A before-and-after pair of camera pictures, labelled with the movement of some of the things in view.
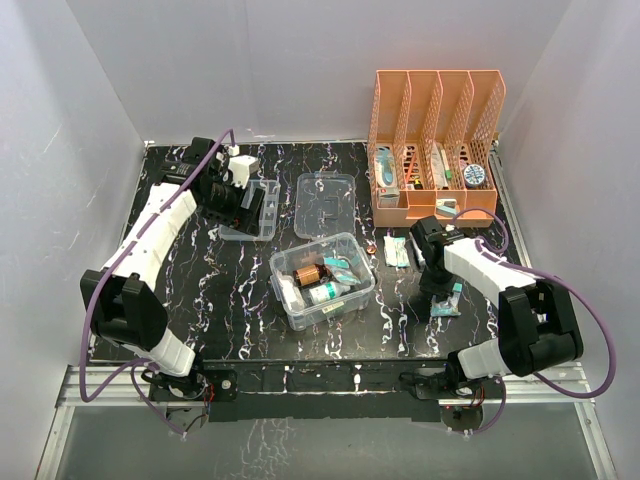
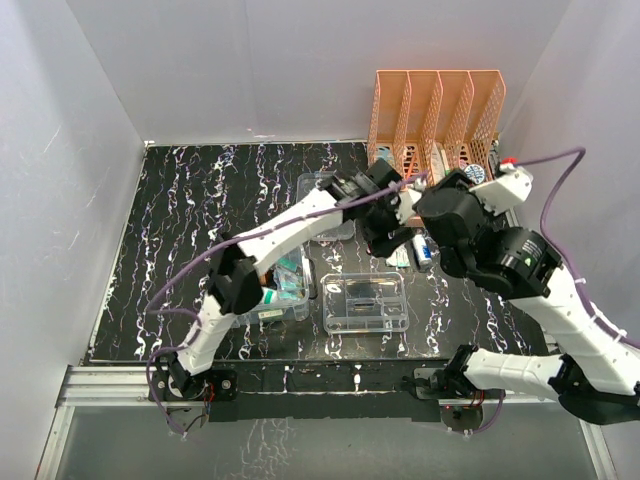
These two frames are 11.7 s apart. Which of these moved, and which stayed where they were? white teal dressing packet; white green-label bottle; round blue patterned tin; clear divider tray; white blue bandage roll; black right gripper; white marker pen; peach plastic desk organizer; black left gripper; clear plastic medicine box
Moved: clear plastic medicine box; black left gripper; black right gripper; white green-label bottle; clear divider tray
Stayed: peach plastic desk organizer; white marker pen; white teal dressing packet; white blue bandage roll; round blue patterned tin
